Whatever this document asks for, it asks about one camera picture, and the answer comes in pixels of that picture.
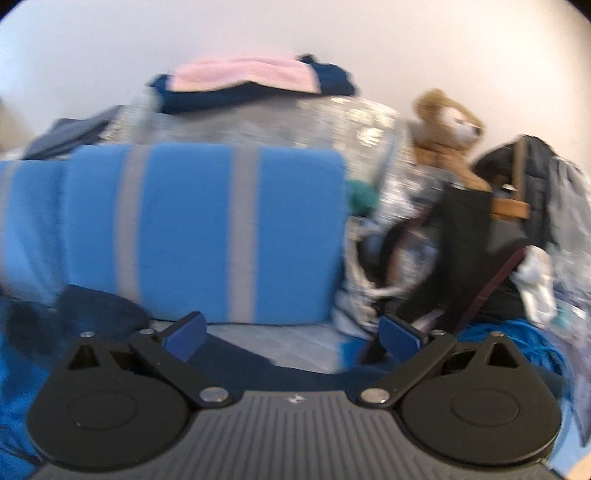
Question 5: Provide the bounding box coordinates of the blue grey-striped cushion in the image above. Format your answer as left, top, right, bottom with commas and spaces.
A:
0, 159, 75, 305

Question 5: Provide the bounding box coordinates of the dark jacket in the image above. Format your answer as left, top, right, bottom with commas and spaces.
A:
473, 135, 573, 252

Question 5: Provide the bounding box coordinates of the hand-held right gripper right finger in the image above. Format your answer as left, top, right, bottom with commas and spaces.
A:
359, 314, 521, 409

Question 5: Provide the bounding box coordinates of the blue grey-striped folded blanket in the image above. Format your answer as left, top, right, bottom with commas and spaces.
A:
62, 143, 348, 325

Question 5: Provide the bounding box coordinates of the pink folded cloth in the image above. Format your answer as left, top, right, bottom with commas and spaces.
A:
168, 56, 320, 93

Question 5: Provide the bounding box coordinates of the white crumpled cloth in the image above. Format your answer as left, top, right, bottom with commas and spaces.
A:
510, 244, 557, 329

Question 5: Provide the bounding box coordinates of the silver sequined pillow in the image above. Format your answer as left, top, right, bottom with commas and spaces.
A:
99, 95, 444, 287

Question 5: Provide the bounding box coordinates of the teal cloth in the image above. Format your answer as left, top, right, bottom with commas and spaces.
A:
346, 180, 382, 216

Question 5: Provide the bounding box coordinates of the blue and navy fleece robe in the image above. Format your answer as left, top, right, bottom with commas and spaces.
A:
0, 284, 578, 462

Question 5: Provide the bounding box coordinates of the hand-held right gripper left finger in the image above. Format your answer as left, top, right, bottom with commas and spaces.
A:
67, 311, 232, 409

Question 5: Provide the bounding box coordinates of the navy folded cloth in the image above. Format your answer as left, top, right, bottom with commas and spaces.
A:
148, 54, 362, 114

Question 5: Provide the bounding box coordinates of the black strapped bag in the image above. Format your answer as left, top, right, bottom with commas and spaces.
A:
365, 182, 532, 365

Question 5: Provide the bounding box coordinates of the pale grey-blue cloth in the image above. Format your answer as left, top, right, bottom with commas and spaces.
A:
547, 154, 591, 264

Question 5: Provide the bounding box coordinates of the brown teddy bear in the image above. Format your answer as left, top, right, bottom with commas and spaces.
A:
412, 89, 493, 192

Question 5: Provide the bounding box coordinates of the grey folded cloth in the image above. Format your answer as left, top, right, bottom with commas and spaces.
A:
23, 105, 126, 160

